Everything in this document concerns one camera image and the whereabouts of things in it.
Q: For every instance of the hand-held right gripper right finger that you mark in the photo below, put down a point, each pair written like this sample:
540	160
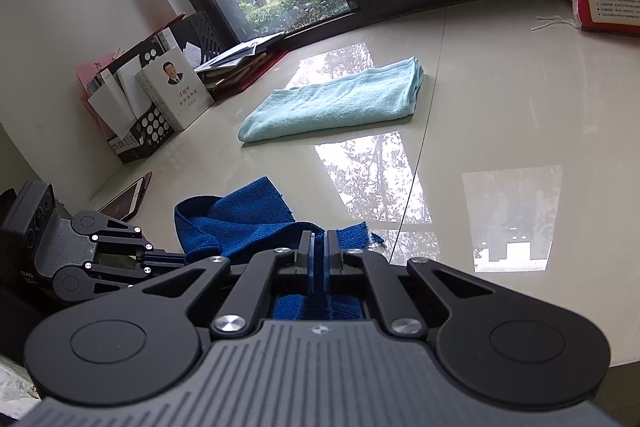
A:
328	259

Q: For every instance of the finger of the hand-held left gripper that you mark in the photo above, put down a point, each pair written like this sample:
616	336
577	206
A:
120	278
130	235

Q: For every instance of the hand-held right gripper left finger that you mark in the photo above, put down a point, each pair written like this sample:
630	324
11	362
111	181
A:
311	259

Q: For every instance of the dark blue towel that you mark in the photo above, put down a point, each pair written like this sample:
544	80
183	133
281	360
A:
240	222

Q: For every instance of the light blue towel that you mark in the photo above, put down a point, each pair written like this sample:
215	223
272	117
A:
330	102

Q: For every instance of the tablet with brown cover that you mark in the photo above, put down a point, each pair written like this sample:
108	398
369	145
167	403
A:
125	202

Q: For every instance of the black perforated file organizer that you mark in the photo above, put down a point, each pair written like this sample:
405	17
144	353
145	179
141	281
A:
147	132

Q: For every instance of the white book with portrait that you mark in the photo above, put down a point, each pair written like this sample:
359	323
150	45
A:
175	97

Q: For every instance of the red flat folder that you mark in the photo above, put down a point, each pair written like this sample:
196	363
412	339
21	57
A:
255	77

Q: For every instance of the stack of magazines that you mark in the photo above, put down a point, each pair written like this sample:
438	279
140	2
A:
235	54

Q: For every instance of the black slotted file organizer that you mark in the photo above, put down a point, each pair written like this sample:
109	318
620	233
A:
205	34

